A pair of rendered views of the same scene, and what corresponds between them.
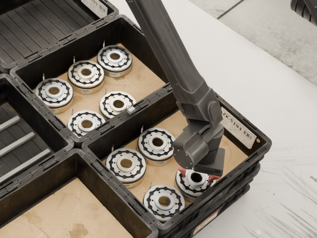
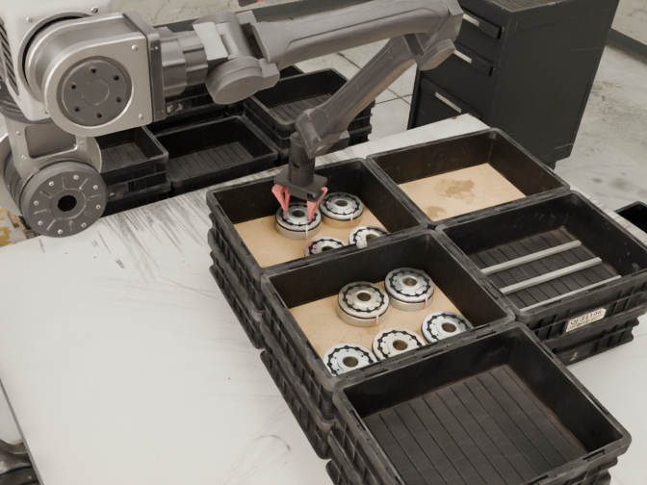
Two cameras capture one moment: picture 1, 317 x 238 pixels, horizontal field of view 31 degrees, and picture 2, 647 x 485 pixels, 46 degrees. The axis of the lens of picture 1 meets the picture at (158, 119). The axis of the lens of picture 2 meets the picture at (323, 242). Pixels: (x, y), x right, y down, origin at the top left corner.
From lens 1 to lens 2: 2.14 m
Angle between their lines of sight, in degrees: 88
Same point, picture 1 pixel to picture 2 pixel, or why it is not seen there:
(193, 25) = not seen: outside the picture
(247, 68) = (90, 421)
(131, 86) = (331, 338)
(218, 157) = (285, 174)
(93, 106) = (392, 322)
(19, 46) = (499, 434)
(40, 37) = (462, 445)
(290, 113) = (81, 339)
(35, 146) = not seen: hidden behind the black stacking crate
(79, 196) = not seen: hidden behind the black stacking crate
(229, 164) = (245, 234)
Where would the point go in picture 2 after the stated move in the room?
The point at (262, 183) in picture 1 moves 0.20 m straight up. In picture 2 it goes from (189, 272) to (185, 204)
